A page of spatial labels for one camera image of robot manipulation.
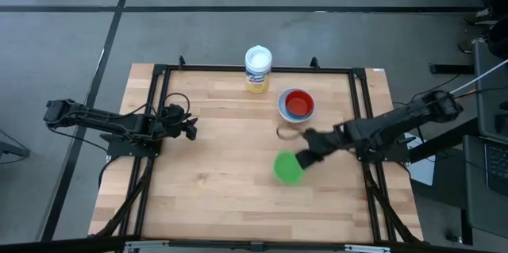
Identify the black stand leg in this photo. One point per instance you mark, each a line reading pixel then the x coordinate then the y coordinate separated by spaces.
pixel 12 150

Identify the yellow wipes canister white lid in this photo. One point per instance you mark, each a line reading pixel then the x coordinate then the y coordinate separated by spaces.
pixel 258 72

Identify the white paper sheet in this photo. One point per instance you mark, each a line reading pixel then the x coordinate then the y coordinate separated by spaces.
pixel 424 169

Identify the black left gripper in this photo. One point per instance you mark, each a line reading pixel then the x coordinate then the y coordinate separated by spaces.
pixel 172 122

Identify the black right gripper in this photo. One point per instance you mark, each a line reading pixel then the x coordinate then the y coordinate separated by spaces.
pixel 325 142

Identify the grey side desk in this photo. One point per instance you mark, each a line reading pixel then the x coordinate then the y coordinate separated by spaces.
pixel 490 98

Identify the black desk foot bar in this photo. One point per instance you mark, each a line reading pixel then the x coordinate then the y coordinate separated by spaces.
pixel 451 69

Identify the black laptop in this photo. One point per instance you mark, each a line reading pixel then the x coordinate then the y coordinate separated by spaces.
pixel 497 165

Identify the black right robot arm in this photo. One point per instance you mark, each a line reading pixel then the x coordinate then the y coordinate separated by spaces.
pixel 397 121

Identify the white bowl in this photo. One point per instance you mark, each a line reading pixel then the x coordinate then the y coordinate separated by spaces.
pixel 282 112

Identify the green plastic bowl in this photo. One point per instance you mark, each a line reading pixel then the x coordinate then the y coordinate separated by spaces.
pixel 286 169

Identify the person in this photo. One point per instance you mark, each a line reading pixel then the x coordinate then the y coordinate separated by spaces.
pixel 498 19

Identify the silver metal bracket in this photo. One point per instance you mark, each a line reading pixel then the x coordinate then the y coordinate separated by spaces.
pixel 367 248
pixel 145 244

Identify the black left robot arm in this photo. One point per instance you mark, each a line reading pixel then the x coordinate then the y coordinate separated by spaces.
pixel 99 121

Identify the black metal table frame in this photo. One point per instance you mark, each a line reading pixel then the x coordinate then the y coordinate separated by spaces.
pixel 254 69

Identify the red plastic bowl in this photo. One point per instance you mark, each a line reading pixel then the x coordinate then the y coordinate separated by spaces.
pixel 299 103

